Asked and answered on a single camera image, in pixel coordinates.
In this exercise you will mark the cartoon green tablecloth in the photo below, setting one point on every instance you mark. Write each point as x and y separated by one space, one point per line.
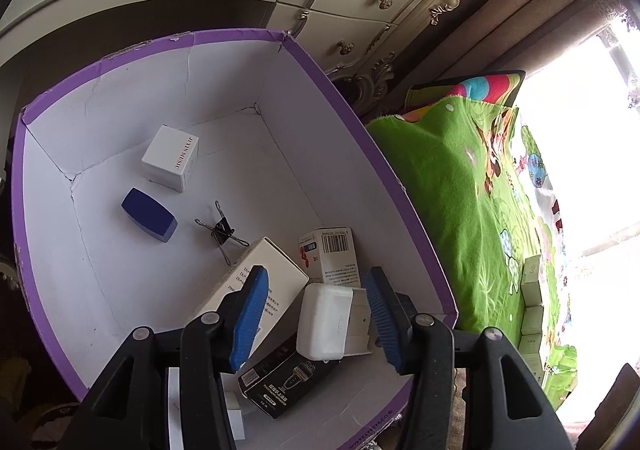
475 175

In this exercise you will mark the beige drape curtain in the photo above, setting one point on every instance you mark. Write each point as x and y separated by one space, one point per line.
490 35

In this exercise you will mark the pale grey square box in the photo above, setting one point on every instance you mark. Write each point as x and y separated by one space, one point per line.
357 335

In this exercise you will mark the white rounded plastic case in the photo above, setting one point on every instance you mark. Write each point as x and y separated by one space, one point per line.
323 322

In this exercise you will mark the white red-text cube box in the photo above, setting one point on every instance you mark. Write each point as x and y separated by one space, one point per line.
169 159

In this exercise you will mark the black shaver box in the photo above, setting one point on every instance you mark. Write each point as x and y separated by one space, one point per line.
276 383

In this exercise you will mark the beige barcode carton box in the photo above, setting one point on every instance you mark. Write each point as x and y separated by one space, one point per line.
285 281

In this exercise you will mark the black binder clip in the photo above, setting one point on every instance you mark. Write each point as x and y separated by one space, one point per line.
221 232

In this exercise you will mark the purple white cardboard bin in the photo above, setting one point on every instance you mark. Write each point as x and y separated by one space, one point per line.
279 149

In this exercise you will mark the white orange dental box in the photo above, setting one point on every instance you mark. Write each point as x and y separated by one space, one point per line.
531 281

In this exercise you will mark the white barcode medicine box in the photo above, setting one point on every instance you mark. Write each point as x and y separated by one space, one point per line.
328 257

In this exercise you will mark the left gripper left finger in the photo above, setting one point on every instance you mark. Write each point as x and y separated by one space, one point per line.
127 407

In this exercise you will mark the blue rounded case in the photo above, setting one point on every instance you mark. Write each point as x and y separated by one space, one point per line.
149 215

